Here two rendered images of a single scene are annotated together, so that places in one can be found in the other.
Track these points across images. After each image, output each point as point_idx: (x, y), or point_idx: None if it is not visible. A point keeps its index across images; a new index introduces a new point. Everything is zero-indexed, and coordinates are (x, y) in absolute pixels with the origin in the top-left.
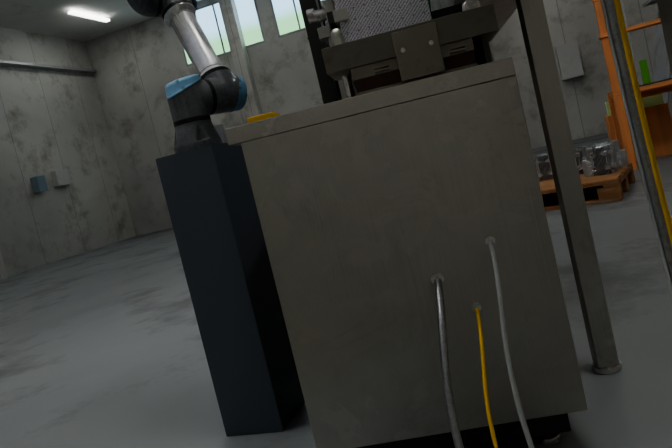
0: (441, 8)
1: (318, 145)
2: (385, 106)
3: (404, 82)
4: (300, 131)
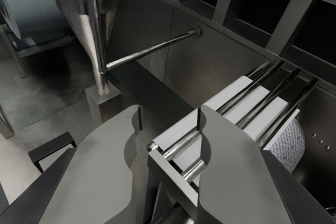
0: (168, 69)
1: None
2: None
3: None
4: None
